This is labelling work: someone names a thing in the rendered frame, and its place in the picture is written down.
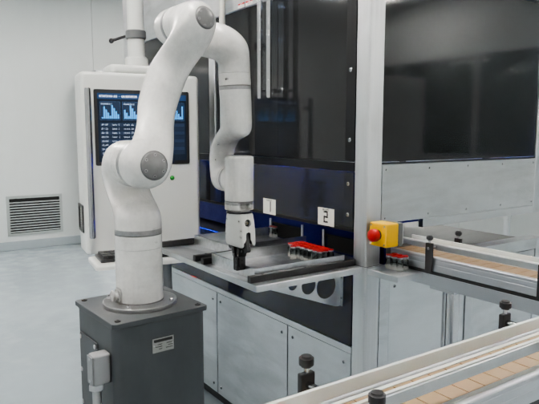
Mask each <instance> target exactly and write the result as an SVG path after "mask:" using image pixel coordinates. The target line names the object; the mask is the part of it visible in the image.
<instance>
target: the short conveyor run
mask: <svg viewBox="0 0 539 404"><path fill-rule="evenodd" d="M455 235H456V236H457V238H454V242H453V241H448V240H441V239H436V238H433V237H434V236H433V235H427V236H419V235H415V234H412V235H411V238H409V237H403V242H404V244H412V245H411V246H405V247H400V248H391V250H390V253H398V254H403V255H408V260H409V262H408V268H409V269H413V270H416V271H420V272H422V278H420V279H416V280H412V281H414V282H418V283H420V284H424V285H429V286H432V287H435V288H438V289H443V290H447V291H450V292H453V293H458V294H461V295H465V296H468V297H473V298H476V299H479V300H482V301H487V302H491V303H493V304H497V305H499V304H500V301H501V300H509V301H510V302H512V309H516V310H520V311H523V312H526V313H531V314H534V315H537V316H539V257H531V256H526V255H521V254H517V253H513V252H505V251H501V250H495V249H491V248H483V247H479V246H474V245H470V244H462V239H461V238H460V236H461V235H462V232H461V231H459V230H457V231H456V232H455Z"/></svg>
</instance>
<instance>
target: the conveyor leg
mask: <svg viewBox="0 0 539 404"><path fill-rule="evenodd" d="M430 289H435V290H439V291H441V292H442V314H441V336H440V347H443V346H446V345H451V344H453V343H456V342H458V322H459V302H460V295H459V294H458V293H453V292H450V291H447V290H443V289H438V288H435V287H432V286H430Z"/></svg>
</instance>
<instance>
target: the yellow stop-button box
mask: <svg viewBox="0 0 539 404"><path fill-rule="evenodd" d="M373 228H376V229H378V230H379V233H380V238H379V241H377V242H371V241H370V244H371V245H375V246H379V247H383V248H390V247H396V246H402V244H403V223H401V222H396V221H391V220H380V221H373V222H370V229H373Z"/></svg>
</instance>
